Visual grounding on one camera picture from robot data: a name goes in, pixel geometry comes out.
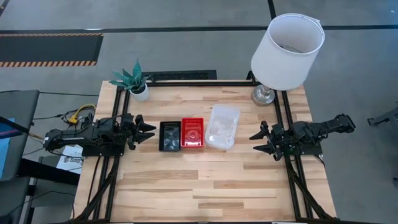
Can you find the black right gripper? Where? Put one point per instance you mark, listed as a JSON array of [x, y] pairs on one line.
[[281, 140]]

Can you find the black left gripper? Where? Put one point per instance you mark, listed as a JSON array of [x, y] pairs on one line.
[[128, 130]]

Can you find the black plastic basket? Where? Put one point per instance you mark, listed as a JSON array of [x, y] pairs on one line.
[[170, 137]]

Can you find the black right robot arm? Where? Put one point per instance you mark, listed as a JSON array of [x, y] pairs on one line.
[[329, 124]]

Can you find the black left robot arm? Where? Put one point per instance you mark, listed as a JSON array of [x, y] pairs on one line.
[[71, 137]]

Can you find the green plant in white pot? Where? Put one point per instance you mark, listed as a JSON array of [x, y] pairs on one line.
[[140, 93]]

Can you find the red plastic basket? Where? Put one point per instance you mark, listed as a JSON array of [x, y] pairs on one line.
[[192, 133]]

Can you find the black perforated panel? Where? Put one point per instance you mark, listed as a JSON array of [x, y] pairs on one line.
[[180, 75]]

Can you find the white shade table lamp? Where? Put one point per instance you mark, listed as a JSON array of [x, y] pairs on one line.
[[280, 68]]

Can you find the white printed paper sheet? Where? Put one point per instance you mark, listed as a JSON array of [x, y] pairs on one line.
[[70, 160]]

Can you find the black crossbar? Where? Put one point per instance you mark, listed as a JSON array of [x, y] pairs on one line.
[[46, 171]]

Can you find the grey side table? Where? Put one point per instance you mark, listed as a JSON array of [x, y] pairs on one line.
[[21, 105]]

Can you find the black hazard-striped floor mat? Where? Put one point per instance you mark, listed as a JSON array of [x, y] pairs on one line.
[[46, 48]]

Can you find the blue panel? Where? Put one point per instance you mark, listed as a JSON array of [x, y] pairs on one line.
[[4, 149]]

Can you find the black aluminium table frame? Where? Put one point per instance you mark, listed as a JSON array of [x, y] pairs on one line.
[[202, 83]]

